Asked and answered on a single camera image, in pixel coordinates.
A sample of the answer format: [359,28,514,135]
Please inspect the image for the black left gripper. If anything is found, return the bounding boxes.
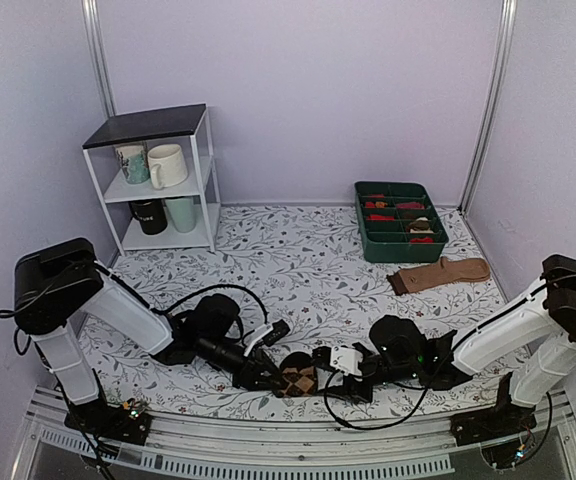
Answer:
[198,336,287,393]

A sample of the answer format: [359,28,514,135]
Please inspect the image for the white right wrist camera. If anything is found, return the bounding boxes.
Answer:
[329,346,363,377]

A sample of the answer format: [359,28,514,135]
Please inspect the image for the red rolled sock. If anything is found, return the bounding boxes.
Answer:
[365,214,397,222]

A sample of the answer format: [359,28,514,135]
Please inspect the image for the brown cream rolled sock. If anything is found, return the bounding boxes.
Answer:
[405,217,435,234]

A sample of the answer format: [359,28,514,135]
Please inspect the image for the brown tan argyle sock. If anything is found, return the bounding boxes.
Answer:
[273,351,319,398]

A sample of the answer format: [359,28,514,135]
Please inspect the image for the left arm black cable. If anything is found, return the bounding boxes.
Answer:
[157,284,270,346]

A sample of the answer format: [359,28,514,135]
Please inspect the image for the cream white mug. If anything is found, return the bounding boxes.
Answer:
[147,144,188,190]

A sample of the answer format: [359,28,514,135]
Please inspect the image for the black mug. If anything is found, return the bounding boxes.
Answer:
[129,199,168,235]

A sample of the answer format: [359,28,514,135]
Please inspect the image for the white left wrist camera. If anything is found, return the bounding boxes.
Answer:
[244,320,290,357]

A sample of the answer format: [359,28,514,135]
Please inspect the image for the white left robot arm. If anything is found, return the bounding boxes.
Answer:
[12,238,287,434]

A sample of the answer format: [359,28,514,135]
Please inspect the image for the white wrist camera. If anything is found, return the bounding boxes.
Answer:
[329,346,363,377]
[244,320,290,357]

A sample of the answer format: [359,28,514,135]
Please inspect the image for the plain brown sock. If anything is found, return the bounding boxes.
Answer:
[387,257,491,296]

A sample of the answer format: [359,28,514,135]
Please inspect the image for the white shelf black top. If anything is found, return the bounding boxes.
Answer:
[82,104,221,255]

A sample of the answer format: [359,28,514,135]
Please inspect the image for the mint green cup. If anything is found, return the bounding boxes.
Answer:
[164,197,196,233]

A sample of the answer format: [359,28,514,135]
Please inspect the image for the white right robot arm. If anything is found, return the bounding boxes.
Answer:
[313,254,576,436]

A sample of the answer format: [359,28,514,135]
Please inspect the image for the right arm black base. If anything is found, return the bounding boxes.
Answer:
[450,373,536,446]

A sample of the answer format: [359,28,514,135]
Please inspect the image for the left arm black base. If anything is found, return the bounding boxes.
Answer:
[60,380,152,446]

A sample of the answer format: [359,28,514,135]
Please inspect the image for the green divided organizer tray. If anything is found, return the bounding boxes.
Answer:
[354,181,448,264]

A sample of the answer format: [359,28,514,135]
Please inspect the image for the teal patterned mug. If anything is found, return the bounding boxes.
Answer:
[114,142,150,185]

